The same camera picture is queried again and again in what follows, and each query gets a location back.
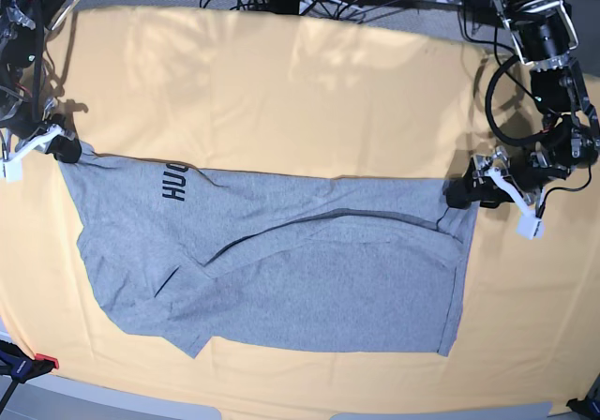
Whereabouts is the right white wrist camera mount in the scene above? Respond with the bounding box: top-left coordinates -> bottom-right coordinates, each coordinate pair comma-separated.
1,129 -> 76,183

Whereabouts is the yellow table cloth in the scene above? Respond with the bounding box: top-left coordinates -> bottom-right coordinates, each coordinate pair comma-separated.
1,7 -> 599,419

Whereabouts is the black clamp right corner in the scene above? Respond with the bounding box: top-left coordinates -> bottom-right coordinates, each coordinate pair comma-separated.
566,397 -> 600,420

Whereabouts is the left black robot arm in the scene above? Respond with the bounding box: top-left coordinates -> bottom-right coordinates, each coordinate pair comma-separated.
445,0 -> 599,211

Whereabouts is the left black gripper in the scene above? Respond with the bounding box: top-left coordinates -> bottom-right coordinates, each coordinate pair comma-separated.
444,147 -> 571,209

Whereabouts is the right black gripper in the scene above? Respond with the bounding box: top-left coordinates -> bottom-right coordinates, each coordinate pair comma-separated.
13,113 -> 82,164

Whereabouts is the black power adapter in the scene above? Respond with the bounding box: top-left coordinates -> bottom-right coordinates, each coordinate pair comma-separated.
464,0 -> 497,18

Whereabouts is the grey t-shirt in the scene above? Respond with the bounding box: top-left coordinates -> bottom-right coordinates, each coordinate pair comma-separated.
60,149 -> 477,356

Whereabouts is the blue red table clamp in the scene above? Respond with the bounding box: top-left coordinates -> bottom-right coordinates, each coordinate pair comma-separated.
1,340 -> 59,383

